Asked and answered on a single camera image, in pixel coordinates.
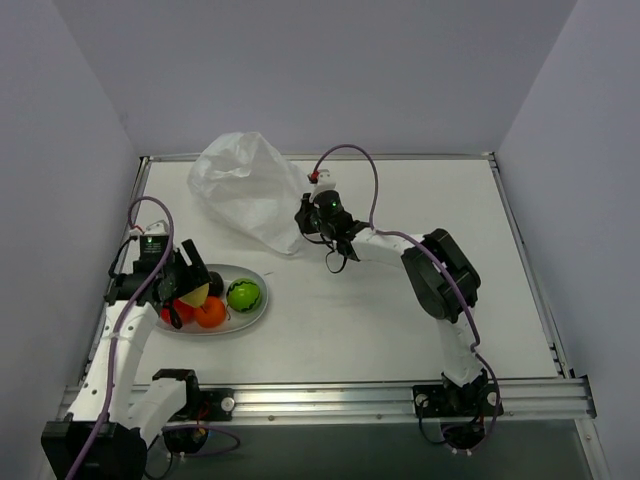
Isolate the dark fake fruit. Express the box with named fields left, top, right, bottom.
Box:
left=208, top=271, right=225, bottom=297

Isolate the yellow fake pear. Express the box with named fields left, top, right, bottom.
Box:
left=179, top=283, right=209, bottom=308

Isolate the red fake apple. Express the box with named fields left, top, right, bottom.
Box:
left=160, top=299, right=195, bottom=325

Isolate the orange fake fruit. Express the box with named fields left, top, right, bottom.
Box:
left=193, top=296, right=227, bottom=329

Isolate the green fake fruit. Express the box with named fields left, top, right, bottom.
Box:
left=226, top=278, right=262, bottom=313

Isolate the white plastic bag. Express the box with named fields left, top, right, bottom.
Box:
left=187, top=132, right=309, bottom=255

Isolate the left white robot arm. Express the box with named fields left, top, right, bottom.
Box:
left=41, top=233, right=210, bottom=479

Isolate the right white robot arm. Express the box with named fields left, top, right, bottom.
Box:
left=295, top=190, right=491, bottom=413

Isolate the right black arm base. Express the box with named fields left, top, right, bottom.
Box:
left=412, top=384, right=504, bottom=456

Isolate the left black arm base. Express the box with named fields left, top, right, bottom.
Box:
left=162, top=388, right=241, bottom=456

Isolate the white oval plate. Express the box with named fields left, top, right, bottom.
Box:
left=156, top=264, right=269, bottom=336

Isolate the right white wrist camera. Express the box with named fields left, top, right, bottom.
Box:
left=308, top=169, right=336, bottom=202

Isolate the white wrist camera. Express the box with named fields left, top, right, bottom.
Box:
left=129, top=220, right=169, bottom=237
left=308, top=169, right=336, bottom=202

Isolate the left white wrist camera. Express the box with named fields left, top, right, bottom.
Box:
left=129, top=220, right=169, bottom=237

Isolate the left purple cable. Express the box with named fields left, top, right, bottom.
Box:
left=64, top=196, right=241, bottom=480

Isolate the purple cable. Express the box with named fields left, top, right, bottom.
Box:
left=309, top=143, right=501, bottom=446
left=64, top=196, right=241, bottom=480

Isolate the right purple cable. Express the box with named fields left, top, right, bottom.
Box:
left=309, top=143, right=501, bottom=446

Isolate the aluminium mounting rail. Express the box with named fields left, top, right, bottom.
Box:
left=54, top=377, right=597, bottom=426

